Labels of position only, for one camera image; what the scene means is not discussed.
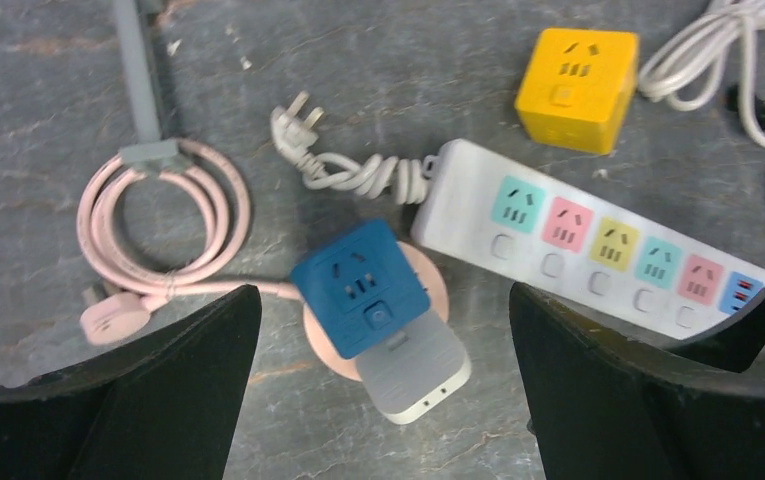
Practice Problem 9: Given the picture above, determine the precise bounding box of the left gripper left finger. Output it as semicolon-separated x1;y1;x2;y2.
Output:
0;286;262;479

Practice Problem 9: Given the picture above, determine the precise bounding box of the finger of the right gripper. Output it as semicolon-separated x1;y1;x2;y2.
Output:
665;288;765;373

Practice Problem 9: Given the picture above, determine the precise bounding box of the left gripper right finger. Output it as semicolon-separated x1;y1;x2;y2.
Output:
509;283;765;479

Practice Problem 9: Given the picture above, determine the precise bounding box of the white plug adapter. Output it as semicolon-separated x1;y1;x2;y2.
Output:
355;310;472;425

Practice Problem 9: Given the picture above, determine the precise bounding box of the dark blue cube socket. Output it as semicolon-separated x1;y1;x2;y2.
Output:
290;219;431;359

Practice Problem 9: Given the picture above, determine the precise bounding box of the yellow cube socket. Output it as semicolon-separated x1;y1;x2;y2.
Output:
514;27;640;155

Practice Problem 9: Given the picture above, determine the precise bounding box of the pink round socket base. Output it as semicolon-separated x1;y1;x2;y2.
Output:
303;241;450;382

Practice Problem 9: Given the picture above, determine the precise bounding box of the long white power strip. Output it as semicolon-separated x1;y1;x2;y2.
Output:
411;139;765;340

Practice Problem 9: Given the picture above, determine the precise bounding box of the pink coiled cable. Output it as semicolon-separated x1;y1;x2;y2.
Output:
77;137;304;347

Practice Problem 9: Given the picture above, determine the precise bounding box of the white cable bundle upper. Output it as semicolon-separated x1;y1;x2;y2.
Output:
637;0;765;155

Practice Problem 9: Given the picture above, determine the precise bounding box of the white strip cord coil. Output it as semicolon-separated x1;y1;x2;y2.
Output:
270;90;439;207

